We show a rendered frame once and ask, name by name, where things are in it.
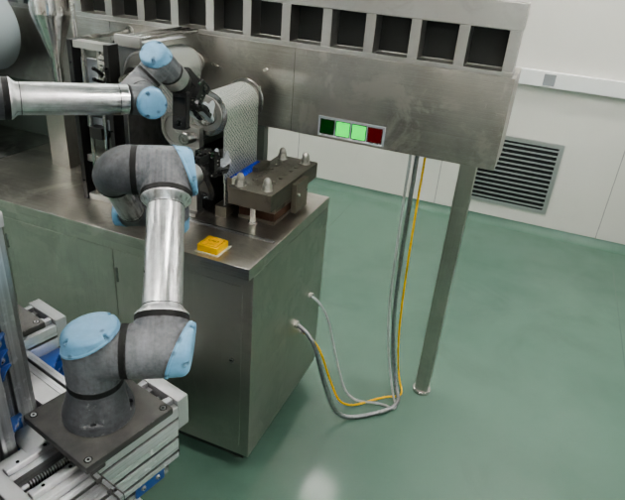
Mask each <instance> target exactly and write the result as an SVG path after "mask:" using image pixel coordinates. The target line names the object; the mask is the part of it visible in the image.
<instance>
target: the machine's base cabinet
mask: <svg viewBox="0 0 625 500"><path fill-rule="evenodd" d="M0 211H2V215H3V220H4V227H2V230H3V235H4V240H5V245H6V251H7V256H8V261H9V266H10V271H11V276H12V282H13V287H14V292H15V297H16V302H17V304H18V305H20V306H21V307H23V308H25V307H27V306H28V305H29V303H30V302H33V301H35V300H37V299H40V300H41V301H43V302H44V303H46V304H48V305H49V306H51V307H52V308H54V309H55V310H57V311H58V312H60V313H62V314H64V315H65V317H66V324H69V323H70V322H71V321H72V320H75V319H76V318H77V317H80V316H82V315H84V314H87V313H96V312H107V313H111V314H115V315H116V316H117V317H118V319H119V320H120V323H132V322H133V321H134V313H135V312H136V311H137V310H138V309H139V308H140V307H141V306H142V293H143V272H144V251H143V250H139V249H136V248H133V247H129V246H126V245H122V244H119V243H115V242H112V241H108V240H105V239H102V238H98V237H95V236H91V235H88V234H84V233H81V232H77V231H74V230H71V229H67V228H64V227H60V226H57V225H53V224H50V223H46V222H44V221H41V220H37V219H34V218H30V217H27V216H23V215H20V214H16V213H13V212H10V211H6V210H3V209H0ZM327 214H328V207H327V208H326V209H325V210H324V211H323V212H322V213H321V214H320V215H319V216H318V217H317V218H316V219H315V220H314V221H313V222H311V223H310V224H309V225H308V226H307V227H306V228H305V229H304V230H303V231H302V232H301V233H300V234H299V235H298V236H297V237H296V238H295V239H294V240H292V241H291V242H290V243H289V244H288V245H287V246H286V247H285V248H284V249H283V250H282V251H281V252H280V253H279V254H278V255H277V256H276V257H274V258H273V259H272V260H271V261H270V262H269V263H268V264H267V265H266V266H265V267H264V268H263V269H262V270H261V271H260V272H259V273H258V274H256V275H255V276H254V277H253V278H252V279H251V280H250V281H245V280H242V279H238V278H235V277H231V276H228V275H224V274H221V273H218V272H214V271H211V270H207V269H204V268H200V267H197V266H194V265H191V264H188V263H184V293H183V307H184V309H185V310H186V311H187V312H189V320H192V321H194V322H195V323H196V334H195V343H194V351H193V357H192V362H191V367H190V371H189V373H188V374H187V375H186V376H184V377H177V378H169V379H165V378H163V379H165V380H166V381H168V382H169V383H171V384H173V385H174V386H176V387H177V388H179V389H180V390H182V391H183V392H185V393H187V399H188V422H187V423H186V424H185V425H183V426H182V427H181V428H179V433H180V434H183V435H185V436H188V437H190V438H194V439H197V440H199V441H202V442H204V443H207V444H209V445H212V446H214V447H217V448H219V449H222V450H224V451H227V452H229V453H230V454H231V455H232V456H234V457H242V458H243V457H244V456H247V457H248V456H249V454H250V453H251V451H252V450H253V448H254V447H255V445H256V444H257V442H258V441H259V439H260V438H261V436H262V435H263V433H264V432H265V431H266V429H267V428H268V426H270V424H271V423H272V421H273V420H274V418H275V417H276V415H277V414H278V412H279V411H280V409H281V408H282V406H283V405H284V403H285V402H286V401H287V399H288V398H289V396H290V395H291V393H292V392H293V390H294V389H295V387H296V386H297V384H298V383H299V381H300V380H301V378H302V377H303V375H304V374H305V373H306V371H307V370H308V368H309V367H310V365H311V364H312V362H313V357H314V351H313V347H312V345H311V343H310V341H309V339H308V338H307V336H306V335H304V334H301V330H300V329H299V328H295V327H294V324H295V321H296V320H298V321H299V322H300V325H302V326H303V327H304V328H305V329H306V330H307V331H308V332H309V333H310V334H311V336H312V338H313V339H314V341H315V337H316V326H317V316H318V306H319V304H318V303H317V302H316V301H315V300H314V299H310V298H309V294H310V293H313V296H314V297H316V298H317V299H318V300H319V296H320V285H321V275H322V265H323V254H324V244H325V234H326V225H327Z"/></svg>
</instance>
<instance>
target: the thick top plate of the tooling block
mask: <svg viewBox="0 0 625 500"><path fill-rule="evenodd" d="M316 171H317V162H312V161H310V164H309V165H302V164H301V159H298V158H293V157H288V156H287V160H285V161H282V160H278V156H277V157H276V158H274V159H273V160H271V162H270V166H269V167H267V168H266V169H264V170H262V171H261V172H259V173H256V172H251V173H250V174H248V175H247V176H245V180H246V182H245V185H246V187H236V186H235V185H230V186H229V187H228V203H232V204H236V205H240V206H244V207H248V208H252V209H256V210H260V211H264V212H268V213H271V212H273V211H274V210H275V209H276V208H278V207H279V206H280V205H282V204H283V203H284V202H285V201H287V200H288V199H289V198H290V197H292V186H293V183H294V182H295V181H297V180H298V179H299V178H301V177H302V176H307V177H309V183H310V182H311V181H312V180H313V179H315V178H316ZM265 178H270V179H271V181H272V185H273V191H272V192H263V191H262V184H263V183H264V179H265Z"/></svg>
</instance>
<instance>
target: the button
mask: <svg viewBox="0 0 625 500"><path fill-rule="evenodd" d="M227 247H228V240H224V239H221V238H217V237H213V236H207V237H206V238H205V239H203V240H202V241H200V242H199V243H198V244H197V250H199V251H202V252H206V253H209V254H213V255H216V256H217V255H218V254H219V253H220V252H222V251H223V250H224V249H226V248H227Z"/></svg>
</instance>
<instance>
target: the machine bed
mask: <svg viewBox="0 0 625 500"><path fill-rule="evenodd" d="M328 204H329V197H328V196H324V195H319V194H315V193H311V192H308V195H307V204H306V205H305V206H304V207H303V208H302V209H300V210H299V211H298V212H297V213H291V212H290V213H289V214H288V215H286V216H285V217H284V218H283V219H282V220H280V221H279V222H278V223H277V224H276V225H270V224H266V223H262V222H258V224H256V225H250V224H248V220H249V219H246V218H242V217H239V216H238V213H239V209H238V210H237V211H235V212H234V213H233V214H231V215H230V216H228V217H227V218H223V217H220V216H216V215H215V205H214V206H213V207H211V208H209V209H208V210H206V211H205V212H203V213H202V214H200V215H199V216H197V217H192V216H190V217H189V218H191V219H195V220H199V221H203V222H206V223H210V224H214V225H218V226H222V227H226V228H229V229H233V230H237V231H241V232H245V233H248V234H252V235H256V236H260V237H264V238H268V239H271V240H275V241H276V242H275V243H274V244H273V243H269V242H265V241H262V240H258V239H254V238H250V237H247V236H243V235H239V234H235V233H231V232H228V231H224V230H220V229H216V228H212V227H209V226H205V225H201V224H197V223H193V222H189V229H188V231H187V232H186V233H185V246H184V263H188V264H191V265H194V266H197V267H200V268H204V269H207V270H211V271H214V272H218V273H221V274H224V275H228V276H231V277H235V278H238V279H242V280H245V281H250V280H251V279H252V278H253V277H254V276H255V275H256V274H258V273H259V272H260V271H261V270H262V269H263V268H264V267H265V266H266V265H267V264H268V263H269V262H270V261H271V260H272V259H273V258H274V257H276V256H277V255H278V254H279V253H280V252H281V251H282V250H283V249H284V248H285V247H286V246H287V245H288V244H289V243H290V242H291V241H292V240H294V239H295V238H296V237H297V236H298V235H299V234H300V233H301V232H302V231H303V230H304V229H305V228H306V227H307V226H308V225H309V224H310V223H311V222H313V221H314V220H315V219H316V218H317V217H318V216H319V215H320V214H321V213H322V212H323V211H324V210H325V209H326V208H327V207H328ZM0 209H3V210H6V211H10V212H13V213H16V214H20V215H23V216H27V217H30V218H34V219H37V220H41V221H44V222H46V223H50V224H53V225H57V226H60V227H64V228H67V229H71V230H74V231H77V232H81V233H84V234H88V235H91V236H95V237H98V238H102V239H105V240H108V241H112V242H115V243H119V244H122V245H126V246H129V247H133V248H136V249H139V250H143V251H145V230H146V226H127V227H125V226H117V225H114V223H113V221H112V204H111V203H107V202H103V201H100V200H96V199H92V198H85V197H84V191H83V182H82V174H81V165H78V166H76V167H73V168H71V169H69V168H65V167H61V166H57V165H54V164H53V159H52V152H51V145H50V143H47V144H44V145H41V146H38V147H35V148H32V149H29V150H26V151H22V152H19V153H16V154H13V155H10V156H7V157H4V158H1V159H0ZM207 236H213V237H217V238H221V239H224V240H228V245H229V246H231V247H230V248H229V249H227V250H226V251H225V252H224V253H222V254H221V255H220V256H219V257H213V256H210V255H206V254H203V253H199V252H196V251H194V250H195V249H196V248H197V244H198V243H199V242H200V241H202V240H203V239H205V238H206V237H207Z"/></svg>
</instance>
